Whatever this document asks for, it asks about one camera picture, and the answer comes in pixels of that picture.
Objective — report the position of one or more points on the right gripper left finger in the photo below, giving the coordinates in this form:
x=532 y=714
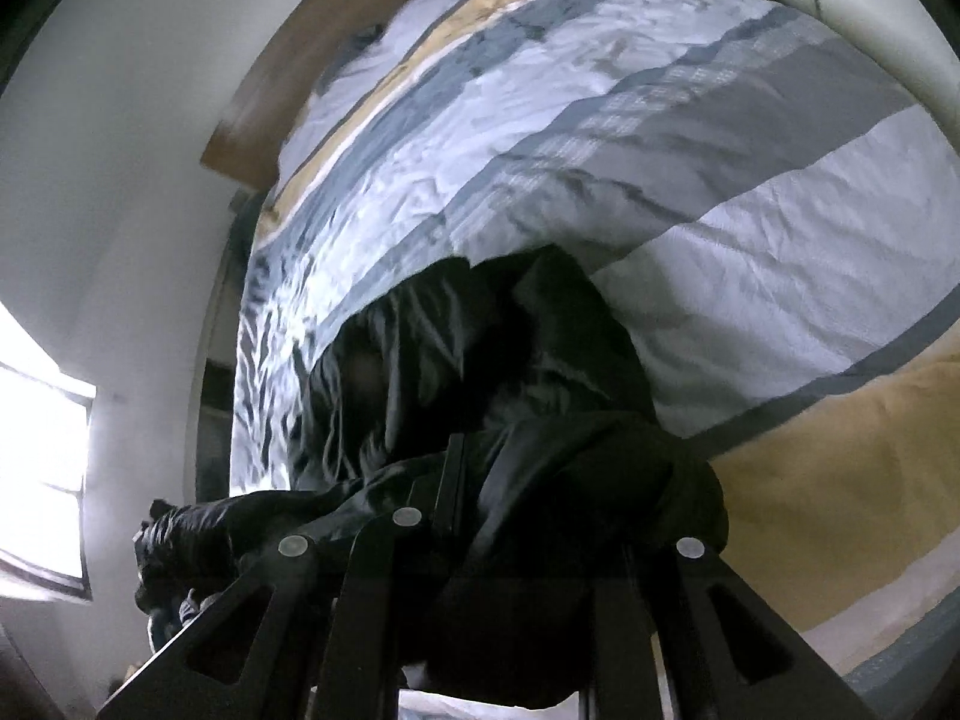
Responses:
x=300 y=634

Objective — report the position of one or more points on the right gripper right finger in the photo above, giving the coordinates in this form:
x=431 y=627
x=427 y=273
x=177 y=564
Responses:
x=686 y=637

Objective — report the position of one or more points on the black puffer coat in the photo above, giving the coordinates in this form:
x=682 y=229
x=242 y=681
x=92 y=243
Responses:
x=517 y=367

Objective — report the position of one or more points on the white low shelf unit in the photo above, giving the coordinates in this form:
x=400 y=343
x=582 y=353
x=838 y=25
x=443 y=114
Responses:
x=208 y=443

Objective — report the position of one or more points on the window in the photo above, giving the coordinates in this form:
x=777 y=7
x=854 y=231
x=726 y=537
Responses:
x=45 y=448

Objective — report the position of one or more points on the striped duvet cover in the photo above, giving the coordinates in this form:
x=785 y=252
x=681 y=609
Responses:
x=769 y=213

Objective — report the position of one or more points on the wooden headboard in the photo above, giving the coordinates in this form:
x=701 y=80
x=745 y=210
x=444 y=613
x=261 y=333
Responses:
x=246 y=142

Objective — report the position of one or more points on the blue grey pillow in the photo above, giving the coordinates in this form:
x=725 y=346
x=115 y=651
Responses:
x=350 y=49

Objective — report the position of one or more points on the white sliding wardrobe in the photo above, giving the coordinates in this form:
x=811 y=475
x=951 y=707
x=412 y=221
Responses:
x=901 y=36

